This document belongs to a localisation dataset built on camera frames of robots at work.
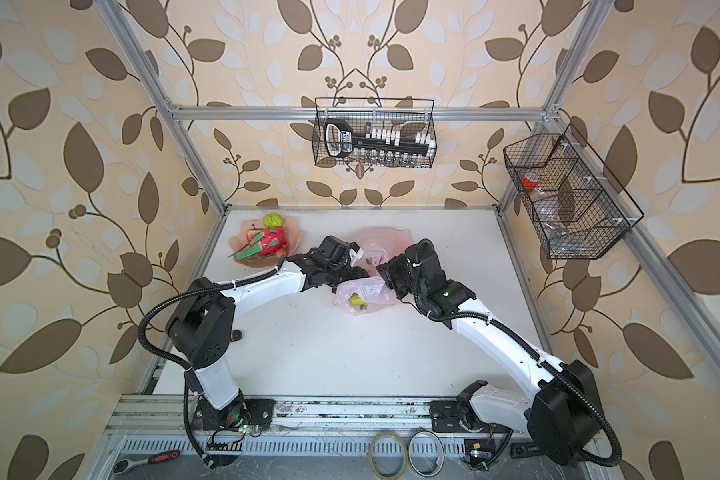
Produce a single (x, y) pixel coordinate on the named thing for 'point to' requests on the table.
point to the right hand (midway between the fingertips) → (374, 267)
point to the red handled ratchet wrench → (123, 465)
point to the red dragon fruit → (267, 244)
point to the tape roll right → (409, 454)
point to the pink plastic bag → (359, 296)
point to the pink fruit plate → (292, 235)
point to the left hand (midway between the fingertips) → (375, 285)
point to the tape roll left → (370, 455)
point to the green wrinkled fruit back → (273, 220)
